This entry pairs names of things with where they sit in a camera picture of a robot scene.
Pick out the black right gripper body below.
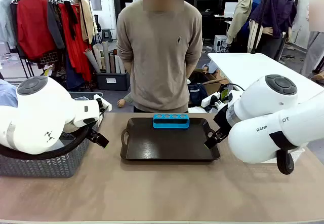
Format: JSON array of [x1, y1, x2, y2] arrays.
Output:
[[213, 106, 238, 136]]

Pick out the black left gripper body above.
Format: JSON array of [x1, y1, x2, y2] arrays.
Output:
[[62, 123, 90, 134]]

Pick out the small gray plastic basket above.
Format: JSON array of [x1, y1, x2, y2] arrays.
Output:
[[68, 91, 98, 101]]

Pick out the cardboard box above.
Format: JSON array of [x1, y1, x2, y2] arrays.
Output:
[[201, 71, 230, 96]]

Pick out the dark brown serving tray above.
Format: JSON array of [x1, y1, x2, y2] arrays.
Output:
[[120, 117, 221, 162]]

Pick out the large gray plastic basket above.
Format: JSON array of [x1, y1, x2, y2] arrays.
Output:
[[0, 122, 100, 178]]

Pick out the blue test tube rack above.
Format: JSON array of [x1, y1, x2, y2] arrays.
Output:
[[152, 114, 190, 129]]

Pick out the white table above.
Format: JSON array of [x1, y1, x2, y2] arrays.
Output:
[[207, 53, 324, 105]]

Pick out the light blue fabric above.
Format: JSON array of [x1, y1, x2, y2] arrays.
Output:
[[0, 79, 19, 108]]

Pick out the white computer case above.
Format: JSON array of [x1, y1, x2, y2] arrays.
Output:
[[214, 34, 228, 53]]

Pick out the red dress on hanger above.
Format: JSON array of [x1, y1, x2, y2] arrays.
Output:
[[58, 3, 93, 82]]

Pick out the person in beige sweater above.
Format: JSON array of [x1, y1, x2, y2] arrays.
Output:
[[116, 0, 203, 113]]

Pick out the gray step stool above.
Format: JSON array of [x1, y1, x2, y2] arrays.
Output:
[[101, 28, 113, 42]]

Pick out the red jacket on hanger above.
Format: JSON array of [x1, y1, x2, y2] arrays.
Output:
[[16, 0, 57, 60]]

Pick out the mannequin in beige coat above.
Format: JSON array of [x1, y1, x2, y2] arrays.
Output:
[[226, 0, 264, 54]]

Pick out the white monitor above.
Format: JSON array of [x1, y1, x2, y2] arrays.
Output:
[[224, 2, 239, 18]]

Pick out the person in gray clothes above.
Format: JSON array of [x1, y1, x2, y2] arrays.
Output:
[[300, 0, 324, 79]]

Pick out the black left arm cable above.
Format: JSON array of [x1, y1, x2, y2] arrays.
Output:
[[0, 126, 91, 161]]

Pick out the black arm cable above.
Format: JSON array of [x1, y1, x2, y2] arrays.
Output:
[[0, 126, 91, 161], [276, 150, 295, 175]]

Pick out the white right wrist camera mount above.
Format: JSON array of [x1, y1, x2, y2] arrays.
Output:
[[201, 91, 230, 108]]

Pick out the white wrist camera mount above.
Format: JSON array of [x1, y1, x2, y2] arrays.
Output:
[[93, 94, 112, 126], [201, 91, 230, 108]]

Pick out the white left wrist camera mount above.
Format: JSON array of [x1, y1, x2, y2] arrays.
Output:
[[93, 94, 112, 126]]

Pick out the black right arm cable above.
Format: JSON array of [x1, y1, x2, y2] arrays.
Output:
[[276, 150, 295, 175]]

